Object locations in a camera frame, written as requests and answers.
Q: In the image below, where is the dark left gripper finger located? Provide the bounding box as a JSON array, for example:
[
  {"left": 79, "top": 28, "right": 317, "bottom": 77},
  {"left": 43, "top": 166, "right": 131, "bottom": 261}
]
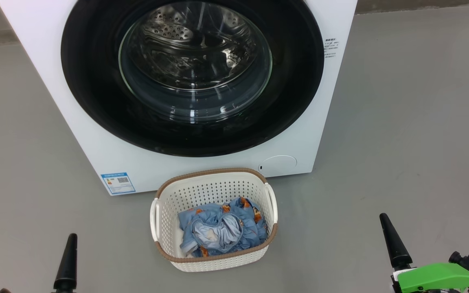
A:
[{"left": 53, "top": 233, "right": 78, "bottom": 293}]

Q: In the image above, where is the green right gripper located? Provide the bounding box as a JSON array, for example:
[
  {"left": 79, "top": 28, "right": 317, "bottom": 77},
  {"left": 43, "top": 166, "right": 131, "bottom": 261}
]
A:
[{"left": 379, "top": 213, "right": 469, "bottom": 293}]

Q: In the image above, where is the blue bear print garment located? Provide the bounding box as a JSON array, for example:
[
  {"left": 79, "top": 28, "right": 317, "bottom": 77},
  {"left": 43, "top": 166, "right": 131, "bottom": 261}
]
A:
[{"left": 178, "top": 197, "right": 268, "bottom": 258}]

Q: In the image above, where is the washing machine glass door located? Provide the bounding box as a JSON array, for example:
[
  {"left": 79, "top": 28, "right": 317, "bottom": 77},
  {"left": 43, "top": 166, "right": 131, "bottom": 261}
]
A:
[{"left": 61, "top": 0, "right": 325, "bottom": 157}]

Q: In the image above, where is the white front-load washing machine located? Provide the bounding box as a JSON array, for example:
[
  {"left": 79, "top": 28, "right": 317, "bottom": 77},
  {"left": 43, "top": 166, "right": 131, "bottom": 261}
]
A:
[{"left": 0, "top": 0, "right": 358, "bottom": 197}]

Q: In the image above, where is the stainless steel washing machine drum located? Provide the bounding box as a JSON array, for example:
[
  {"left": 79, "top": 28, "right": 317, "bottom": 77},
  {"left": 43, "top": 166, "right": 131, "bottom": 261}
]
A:
[{"left": 131, "top": 1, "right": 264, "bottom": 91}]

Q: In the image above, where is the blue energy label sticker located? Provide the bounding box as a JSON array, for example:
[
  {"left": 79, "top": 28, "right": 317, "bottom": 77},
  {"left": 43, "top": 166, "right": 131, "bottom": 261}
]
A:
[{"left": 101, "top": 172, "right": 136, "bottom": 195}]

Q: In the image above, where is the round white filter cover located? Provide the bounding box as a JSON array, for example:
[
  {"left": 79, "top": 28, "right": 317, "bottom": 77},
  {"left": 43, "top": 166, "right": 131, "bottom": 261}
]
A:
[{"left": 259, "top": 155, "right": 298, "bottom": 177}]

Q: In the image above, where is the white perforated basket brown rim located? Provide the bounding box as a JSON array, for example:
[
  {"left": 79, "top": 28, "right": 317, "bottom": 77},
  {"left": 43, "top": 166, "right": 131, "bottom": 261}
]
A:
[{"left": 150, "top": 167, "right": 278, "bottom": 272}]

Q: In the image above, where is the black text instruction sticker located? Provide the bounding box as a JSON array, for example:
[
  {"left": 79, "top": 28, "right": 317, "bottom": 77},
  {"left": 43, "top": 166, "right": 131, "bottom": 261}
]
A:
[{"left": 324, "top": 38, "right": 339, "bottom": 58}]

